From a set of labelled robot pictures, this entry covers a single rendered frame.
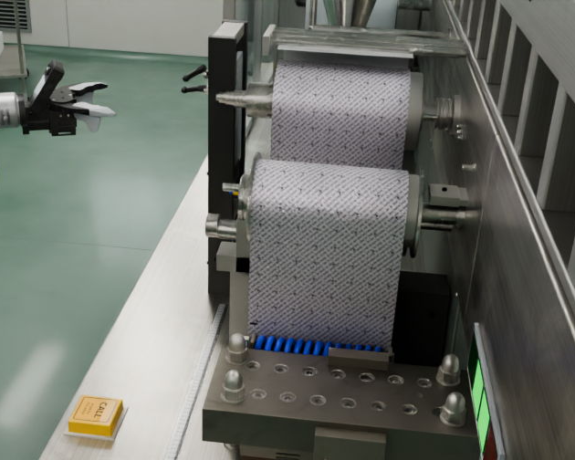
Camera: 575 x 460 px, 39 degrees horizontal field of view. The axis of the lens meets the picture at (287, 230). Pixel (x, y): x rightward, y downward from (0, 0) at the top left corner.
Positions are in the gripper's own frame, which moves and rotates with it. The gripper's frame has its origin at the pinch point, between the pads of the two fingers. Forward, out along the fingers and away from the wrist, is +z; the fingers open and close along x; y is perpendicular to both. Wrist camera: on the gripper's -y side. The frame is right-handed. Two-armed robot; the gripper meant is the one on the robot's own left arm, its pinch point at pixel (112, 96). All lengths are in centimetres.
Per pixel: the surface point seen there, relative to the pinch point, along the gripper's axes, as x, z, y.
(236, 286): 62, 13, 8
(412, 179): 72, 37, -17
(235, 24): 19.9, 21.6, -23.2
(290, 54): 29.2, 30.3, -20.4
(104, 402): 71, -11, 22
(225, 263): 61, 11, 3
